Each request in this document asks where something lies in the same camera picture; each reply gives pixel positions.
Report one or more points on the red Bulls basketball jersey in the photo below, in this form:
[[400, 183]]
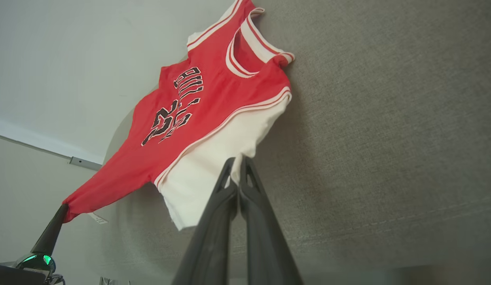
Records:
[[213, 99]]

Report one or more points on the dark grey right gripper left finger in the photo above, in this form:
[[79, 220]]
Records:
[[209, 245]]

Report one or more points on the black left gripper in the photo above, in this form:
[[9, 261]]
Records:
[[19, 275]]

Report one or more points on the white wall baseboard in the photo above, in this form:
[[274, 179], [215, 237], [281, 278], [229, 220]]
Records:
[[31, 142]]

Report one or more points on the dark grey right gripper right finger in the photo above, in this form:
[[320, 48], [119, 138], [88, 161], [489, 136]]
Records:
[[265, 245]]

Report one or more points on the grey fabric sofa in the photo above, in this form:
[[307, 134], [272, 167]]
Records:
[[387, 118]]

